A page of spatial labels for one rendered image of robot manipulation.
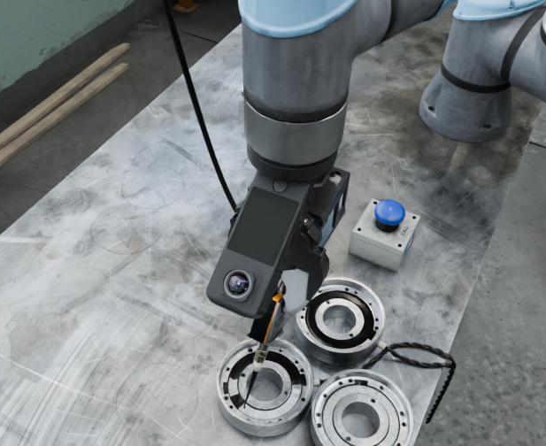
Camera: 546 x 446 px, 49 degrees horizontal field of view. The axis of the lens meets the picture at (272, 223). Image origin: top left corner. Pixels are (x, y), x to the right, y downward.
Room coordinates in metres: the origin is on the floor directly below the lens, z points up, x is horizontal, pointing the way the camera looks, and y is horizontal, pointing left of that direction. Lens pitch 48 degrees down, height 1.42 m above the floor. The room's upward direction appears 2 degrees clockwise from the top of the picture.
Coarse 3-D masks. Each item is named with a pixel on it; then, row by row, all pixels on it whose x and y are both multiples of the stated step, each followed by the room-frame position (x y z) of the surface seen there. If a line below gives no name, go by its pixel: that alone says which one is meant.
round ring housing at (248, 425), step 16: (240, 352) 0.34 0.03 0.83; (288, 352) 0.34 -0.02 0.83; (224, 368) 0.32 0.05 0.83; (272, 368) 0.32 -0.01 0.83; (304, 368) 0.32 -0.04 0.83; (240, 384) 0.30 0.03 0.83; (288, 384) 0.31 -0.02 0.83; (224, 400) 0.28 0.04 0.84; (256, 400) 0.29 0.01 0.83; (272, 400) 0.29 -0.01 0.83; (304, 400) 0.29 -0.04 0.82; (240, 416) 0.26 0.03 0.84; (288, 416) 0.27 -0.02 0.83; (256, 432) 0.25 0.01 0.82; (272, 432) 0.25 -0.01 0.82
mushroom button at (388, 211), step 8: (384, 200) 0.55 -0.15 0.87; (392, 200) 0.55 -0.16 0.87; (376, 208) 0.53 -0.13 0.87; (384, 208) 0.53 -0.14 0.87; (392, 208) 0.53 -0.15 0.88; (400, 208) 0.53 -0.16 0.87; (376, 216) 0.52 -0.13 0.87; (384, 216) 0.52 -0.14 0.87; (392, 216) 0.52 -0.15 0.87; (400, 216) 0.52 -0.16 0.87; (392, 224) 0.51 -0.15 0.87
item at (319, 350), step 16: (320, 288) 0.43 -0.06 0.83; (336, 288) 0.44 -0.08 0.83; (352, 288) 0.44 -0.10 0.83; (368, 288) 0.43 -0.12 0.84; (320, 304) 0.41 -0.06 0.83; (336, 304) 0.41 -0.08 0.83; (352, 304) 0.41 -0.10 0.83; (368, 304) 0.41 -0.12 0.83; (304, 320) 0.39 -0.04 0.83; (320, 320) 0.39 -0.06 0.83; (352, 320) 0.40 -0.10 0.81; (384, 320) 0.38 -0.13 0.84; (304, 336) 0.36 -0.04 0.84; (336, 336) 0.37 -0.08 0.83; (352, 336) 0.37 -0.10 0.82; (320, 352) 0.35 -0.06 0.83; (336, 352) 0.34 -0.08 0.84; (352, 352) 0.34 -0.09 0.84; (368, 352) 0.35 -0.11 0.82
